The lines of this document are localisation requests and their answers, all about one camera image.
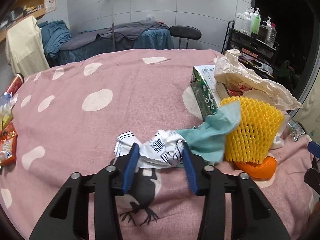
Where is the yellow green packet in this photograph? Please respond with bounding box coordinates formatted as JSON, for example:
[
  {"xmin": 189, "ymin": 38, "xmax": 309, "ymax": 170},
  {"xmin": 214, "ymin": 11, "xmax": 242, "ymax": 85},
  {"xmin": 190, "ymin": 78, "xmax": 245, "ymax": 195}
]
[{"xmin": 0, "ymin": 112, "xmax": 14, "ymax": 130}]

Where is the row of small boxes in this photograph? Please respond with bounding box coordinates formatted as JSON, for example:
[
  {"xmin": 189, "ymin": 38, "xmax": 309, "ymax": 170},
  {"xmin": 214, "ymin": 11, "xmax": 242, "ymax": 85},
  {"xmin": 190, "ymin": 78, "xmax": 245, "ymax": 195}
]
[{"xmin": 0, "ymin": 2, "xmax": 44, "ymax": 30}]

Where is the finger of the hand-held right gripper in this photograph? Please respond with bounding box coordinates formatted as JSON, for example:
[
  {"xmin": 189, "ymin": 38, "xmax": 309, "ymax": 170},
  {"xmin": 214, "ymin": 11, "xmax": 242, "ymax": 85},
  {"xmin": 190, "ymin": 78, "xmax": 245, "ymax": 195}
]
[
  {"xmin": 304, "ymin": 167, "xmax": 320, "ymax": 193},
  {"xmin": 307, "ymin": 141, "xmax": 320, "ymax": 161}
]

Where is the white round lid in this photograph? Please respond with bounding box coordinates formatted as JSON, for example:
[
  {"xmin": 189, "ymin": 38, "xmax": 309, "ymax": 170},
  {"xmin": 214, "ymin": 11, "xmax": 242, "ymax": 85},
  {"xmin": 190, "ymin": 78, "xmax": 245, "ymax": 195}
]
[{"xmin": 243, "ymin": 89, "xmax": 272, "ymax": 104}]

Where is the blue blanket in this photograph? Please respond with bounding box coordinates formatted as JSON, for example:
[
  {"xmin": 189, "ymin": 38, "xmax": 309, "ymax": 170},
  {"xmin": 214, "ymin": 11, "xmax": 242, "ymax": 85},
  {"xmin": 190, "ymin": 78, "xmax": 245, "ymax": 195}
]
[{"xmin": 37, "ymin": 21, "xmax": 73, "ymax": 59}]

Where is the teal cloth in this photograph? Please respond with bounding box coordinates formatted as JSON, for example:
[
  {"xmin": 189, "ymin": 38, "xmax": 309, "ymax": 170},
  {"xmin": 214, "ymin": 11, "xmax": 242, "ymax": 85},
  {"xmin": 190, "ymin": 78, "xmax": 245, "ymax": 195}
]
[{"xmin": 175, "ymin": 102, "xmax": 242, "ymax": 163}]

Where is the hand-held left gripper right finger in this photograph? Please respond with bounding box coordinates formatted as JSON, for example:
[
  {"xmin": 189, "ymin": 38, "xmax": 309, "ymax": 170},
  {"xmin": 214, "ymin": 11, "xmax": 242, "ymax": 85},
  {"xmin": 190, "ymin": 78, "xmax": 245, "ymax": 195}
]
[{"xmin": 182, "ymin": 142, "xmax": 292, "ymax": 240}]

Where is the red can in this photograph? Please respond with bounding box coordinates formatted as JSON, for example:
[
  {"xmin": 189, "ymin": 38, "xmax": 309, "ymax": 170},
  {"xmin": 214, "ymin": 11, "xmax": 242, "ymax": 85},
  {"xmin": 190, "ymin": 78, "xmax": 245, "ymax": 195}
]
[{"xmin": 4, "ymin": 73, "xmax": 25, "ymax": 95}]

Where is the beige paper bag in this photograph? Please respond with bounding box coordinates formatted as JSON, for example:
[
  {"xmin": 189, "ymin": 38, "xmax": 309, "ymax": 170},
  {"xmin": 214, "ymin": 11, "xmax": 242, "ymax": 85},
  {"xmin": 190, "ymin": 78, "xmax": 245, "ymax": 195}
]
[{"xmin": 214, "ymin": 49, "xmax": 304, "ymax": 110}]

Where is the black stool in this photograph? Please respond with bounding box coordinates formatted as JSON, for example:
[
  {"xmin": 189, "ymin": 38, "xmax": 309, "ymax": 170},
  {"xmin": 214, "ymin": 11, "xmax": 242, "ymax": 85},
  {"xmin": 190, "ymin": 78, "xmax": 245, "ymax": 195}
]
[{"xmin": 169, "ymin": 25, "xmax": 202, "ymax": 49}]

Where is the black wire cart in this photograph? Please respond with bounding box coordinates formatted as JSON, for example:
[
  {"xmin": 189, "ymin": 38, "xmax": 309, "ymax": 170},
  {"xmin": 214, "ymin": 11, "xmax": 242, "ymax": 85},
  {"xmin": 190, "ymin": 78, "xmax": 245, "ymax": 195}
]
[{"xmin": 221, "ymin": 20, "xmax": 280, "ymax": 73}]

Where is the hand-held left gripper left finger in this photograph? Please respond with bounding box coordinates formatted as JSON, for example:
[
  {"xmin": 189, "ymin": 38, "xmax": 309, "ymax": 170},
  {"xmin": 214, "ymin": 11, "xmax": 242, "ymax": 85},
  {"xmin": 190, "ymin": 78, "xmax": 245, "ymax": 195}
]
[{"xmin": 29, "ymin": 142, "xmax": 140, "ymax": 240}]

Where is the dark bottle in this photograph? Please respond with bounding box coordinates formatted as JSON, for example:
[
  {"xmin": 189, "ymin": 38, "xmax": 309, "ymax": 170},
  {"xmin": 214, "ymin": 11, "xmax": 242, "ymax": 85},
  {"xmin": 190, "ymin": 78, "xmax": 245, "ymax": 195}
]
[{"xmin": 257, "ymin": 21, "xmax": 268, "ymax": 42}]

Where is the pink spotted blanket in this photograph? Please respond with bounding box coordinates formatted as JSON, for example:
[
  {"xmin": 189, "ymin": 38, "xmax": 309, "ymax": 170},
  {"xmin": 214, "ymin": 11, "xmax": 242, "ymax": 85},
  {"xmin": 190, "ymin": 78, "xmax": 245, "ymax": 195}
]
[{"xmin": 0, "ymin": 48, "xmax": 317, "ymax": 240}]

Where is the foam fruit net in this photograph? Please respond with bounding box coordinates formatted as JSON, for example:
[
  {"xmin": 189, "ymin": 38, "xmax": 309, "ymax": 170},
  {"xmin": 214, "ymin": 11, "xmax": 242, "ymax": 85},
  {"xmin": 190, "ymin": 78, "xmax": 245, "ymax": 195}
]
[{"xmin": 220, "ymin": 96, "xmax": 285, "ymax": 163}]

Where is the clear bottle with red cap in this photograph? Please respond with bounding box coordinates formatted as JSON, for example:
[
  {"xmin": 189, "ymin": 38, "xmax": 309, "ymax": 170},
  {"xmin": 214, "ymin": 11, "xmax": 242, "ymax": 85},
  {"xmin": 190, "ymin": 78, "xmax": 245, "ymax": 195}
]
[{"xmin": 265, "ymin": 23, "xmax": 277, "ymax": 47}]

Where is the green patterned box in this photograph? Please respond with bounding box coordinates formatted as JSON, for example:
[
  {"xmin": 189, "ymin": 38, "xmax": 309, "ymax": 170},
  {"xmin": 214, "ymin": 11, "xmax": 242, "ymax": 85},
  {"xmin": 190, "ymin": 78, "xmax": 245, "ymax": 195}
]
[{"xmin": 190, "ymin": 64, "xmax": 229, "ymax": 119}]

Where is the orange snack packet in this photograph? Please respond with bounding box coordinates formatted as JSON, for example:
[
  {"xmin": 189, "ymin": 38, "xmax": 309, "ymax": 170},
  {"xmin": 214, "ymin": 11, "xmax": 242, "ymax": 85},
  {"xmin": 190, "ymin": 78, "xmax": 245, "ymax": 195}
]
[{"xmin": 0, "ymin": 122, "xmax": 18, "ymax": 165}]

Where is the white striped sock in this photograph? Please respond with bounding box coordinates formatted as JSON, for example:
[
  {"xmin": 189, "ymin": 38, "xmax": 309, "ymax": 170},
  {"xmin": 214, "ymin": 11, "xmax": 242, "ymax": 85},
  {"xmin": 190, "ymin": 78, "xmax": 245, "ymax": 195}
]
[{"xmin": 114, "ymin": 129, "xmax": 187, "ymax": 168}]

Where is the cream cloth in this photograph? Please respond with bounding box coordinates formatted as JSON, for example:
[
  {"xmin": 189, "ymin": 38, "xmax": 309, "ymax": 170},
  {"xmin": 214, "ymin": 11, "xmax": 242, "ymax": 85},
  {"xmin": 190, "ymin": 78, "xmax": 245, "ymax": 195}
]
[{"xmin": 5, "ymin": 15, "xmax": 50, "ymax": 77}]

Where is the white floor lamp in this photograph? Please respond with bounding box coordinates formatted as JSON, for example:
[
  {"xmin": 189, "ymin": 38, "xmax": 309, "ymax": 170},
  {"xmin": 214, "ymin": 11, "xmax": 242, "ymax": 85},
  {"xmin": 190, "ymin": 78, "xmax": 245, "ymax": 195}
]
[{"xmin": 111, "ymin": 0, "xmax": 169, "ymax": 52}]

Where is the orange peel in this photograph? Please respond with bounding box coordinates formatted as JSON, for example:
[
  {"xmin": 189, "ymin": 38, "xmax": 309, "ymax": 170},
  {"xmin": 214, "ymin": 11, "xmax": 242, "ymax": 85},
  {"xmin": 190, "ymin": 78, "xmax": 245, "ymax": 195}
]
[{"xmin": 234, "ymin": 156, "xmax": 278, "ymax": 179}]

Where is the glass sliding door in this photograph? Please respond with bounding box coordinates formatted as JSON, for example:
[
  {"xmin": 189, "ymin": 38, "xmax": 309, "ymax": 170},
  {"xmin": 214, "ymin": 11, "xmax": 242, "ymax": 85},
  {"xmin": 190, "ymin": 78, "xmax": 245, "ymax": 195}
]
[{"xmin": 299, "ymin": 2, "xmax": 320, "ymax": 105}]

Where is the white and blue packet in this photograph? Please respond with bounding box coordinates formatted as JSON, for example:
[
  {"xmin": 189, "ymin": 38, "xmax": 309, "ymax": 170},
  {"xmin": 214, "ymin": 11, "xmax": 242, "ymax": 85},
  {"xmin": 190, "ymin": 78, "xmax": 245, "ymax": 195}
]
[{"xmin": 0, "ymin": 92, "xmax": 14, "ymax": 117}]

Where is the blue skirted massage bed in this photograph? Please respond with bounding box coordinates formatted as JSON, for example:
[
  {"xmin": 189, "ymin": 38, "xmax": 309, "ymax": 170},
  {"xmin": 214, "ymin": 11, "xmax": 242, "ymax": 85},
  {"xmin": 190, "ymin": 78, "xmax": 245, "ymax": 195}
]
[{"xmin": 60, "ymin": 29, "xmax": 173, "ymax": 63}]

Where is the wall poster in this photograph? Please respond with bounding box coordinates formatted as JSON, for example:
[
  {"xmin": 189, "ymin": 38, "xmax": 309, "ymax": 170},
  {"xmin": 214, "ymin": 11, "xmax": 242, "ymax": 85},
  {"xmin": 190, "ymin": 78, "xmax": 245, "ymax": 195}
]
[{"xmin": 44, "ymin": 0, "xmax": 57, "ymax": 12}]

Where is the silver foil wrapper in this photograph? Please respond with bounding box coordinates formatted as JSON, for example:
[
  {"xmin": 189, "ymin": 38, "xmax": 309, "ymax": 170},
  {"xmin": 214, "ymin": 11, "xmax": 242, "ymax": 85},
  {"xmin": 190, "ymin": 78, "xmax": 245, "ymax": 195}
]
[{"xmin": 286, "ymin": 119, "xmax": 307, "ymax": 142}]

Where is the grey blanket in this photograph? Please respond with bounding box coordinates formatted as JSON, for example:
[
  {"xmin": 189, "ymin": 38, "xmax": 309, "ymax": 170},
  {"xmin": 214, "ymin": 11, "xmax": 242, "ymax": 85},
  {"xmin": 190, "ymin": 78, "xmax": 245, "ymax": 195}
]
[{"xmin": 60, "ymin": 20, "xmax": 170, "ymax": 50}]

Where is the clear pump bottle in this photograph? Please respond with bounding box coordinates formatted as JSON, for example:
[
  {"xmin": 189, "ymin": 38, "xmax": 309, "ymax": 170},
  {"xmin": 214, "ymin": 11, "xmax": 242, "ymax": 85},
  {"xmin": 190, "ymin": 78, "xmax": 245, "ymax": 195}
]
[{"xmin": 264, "ymin": 16, "xmax": 273, "ymax": 43}]

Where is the white crumpled tissue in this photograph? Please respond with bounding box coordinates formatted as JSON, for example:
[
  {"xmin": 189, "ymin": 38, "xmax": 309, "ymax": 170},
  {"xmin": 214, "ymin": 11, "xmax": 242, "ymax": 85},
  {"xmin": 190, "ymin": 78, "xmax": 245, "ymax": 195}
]
[{"xmin": 269, "ymin": 115, "xmax": 290, "ymax": 150}]

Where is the green and white pump bottle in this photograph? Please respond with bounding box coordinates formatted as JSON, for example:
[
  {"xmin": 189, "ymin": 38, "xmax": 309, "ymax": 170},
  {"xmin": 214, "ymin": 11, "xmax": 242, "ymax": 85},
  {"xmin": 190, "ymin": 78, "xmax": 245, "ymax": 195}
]
[{"xmin": 250, "ymin": 7, "xmax": 261, "ymax": 35}]

